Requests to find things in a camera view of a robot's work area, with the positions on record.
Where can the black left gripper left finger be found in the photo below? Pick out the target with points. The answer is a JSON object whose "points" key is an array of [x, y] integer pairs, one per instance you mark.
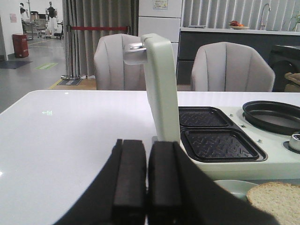
{"points": [[117, 194]]}

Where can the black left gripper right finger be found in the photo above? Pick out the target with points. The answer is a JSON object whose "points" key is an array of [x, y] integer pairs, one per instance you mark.
{"points": [[182, 194]]}

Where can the bread slice with brown crust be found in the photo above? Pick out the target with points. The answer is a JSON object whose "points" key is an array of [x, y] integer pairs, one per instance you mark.
{"points": [[282, 200]]}

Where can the green breakfast maker lid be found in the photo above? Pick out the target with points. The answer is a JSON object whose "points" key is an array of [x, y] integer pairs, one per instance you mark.
{"points": [[156, 54]]}

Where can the green breakfast maker base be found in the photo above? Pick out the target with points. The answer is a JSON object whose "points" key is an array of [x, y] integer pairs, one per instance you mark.
{"points": [[225, 146]]}

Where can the light green plate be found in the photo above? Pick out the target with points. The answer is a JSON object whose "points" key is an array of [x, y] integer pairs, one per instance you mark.
{"points": [[238, 188]]}

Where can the left beige chair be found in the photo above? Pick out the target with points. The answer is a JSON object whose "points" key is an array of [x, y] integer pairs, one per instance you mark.
{"points": [[111, 72]]}

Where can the beige chair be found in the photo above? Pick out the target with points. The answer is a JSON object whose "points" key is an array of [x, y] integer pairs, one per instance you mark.
{"points": [[111, 72], [226, 66]]}

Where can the black round frying pan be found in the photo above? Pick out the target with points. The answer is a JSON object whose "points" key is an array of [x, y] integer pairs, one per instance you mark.
{"points": [[276, 117]]}

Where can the silver left control knob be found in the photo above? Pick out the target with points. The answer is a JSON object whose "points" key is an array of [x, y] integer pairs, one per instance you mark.
{"points": [[294, 142]]}

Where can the red belt barrier stanchion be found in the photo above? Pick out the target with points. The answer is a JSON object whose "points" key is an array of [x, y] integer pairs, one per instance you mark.
{"points": [[70, 74]]}

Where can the right beige chair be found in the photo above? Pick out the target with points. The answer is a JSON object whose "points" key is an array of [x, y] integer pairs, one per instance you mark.
{"points": [[226, 66]]}

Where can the dark kitchen counter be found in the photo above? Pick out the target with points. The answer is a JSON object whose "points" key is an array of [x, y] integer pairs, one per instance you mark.
{"points": [[191, 39]]}

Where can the tan cushion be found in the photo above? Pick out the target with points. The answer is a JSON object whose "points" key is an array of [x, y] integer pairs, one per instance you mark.
{"points": [[293, 82]]}

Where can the black appliance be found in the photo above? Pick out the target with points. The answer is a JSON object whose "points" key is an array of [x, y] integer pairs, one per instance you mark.
{"points": [[284, 65]]}

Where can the red trash bin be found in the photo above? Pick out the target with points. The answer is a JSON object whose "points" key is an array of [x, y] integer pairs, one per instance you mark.
{"points": [[20, 45]]}

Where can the white cabinet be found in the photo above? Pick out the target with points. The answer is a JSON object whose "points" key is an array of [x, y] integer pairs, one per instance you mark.
{"points": [[161, 17]]}

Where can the fruit bowl on counter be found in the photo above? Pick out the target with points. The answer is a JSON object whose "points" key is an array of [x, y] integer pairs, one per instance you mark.
{"points": [[237, 26]]}

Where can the grey curtain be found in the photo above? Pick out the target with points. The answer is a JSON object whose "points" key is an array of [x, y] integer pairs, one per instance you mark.
{"points": [[96, 13]]}

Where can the chrome faucet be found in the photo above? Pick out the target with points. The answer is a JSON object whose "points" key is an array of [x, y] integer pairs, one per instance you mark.
{"points": [[264, 14]]}

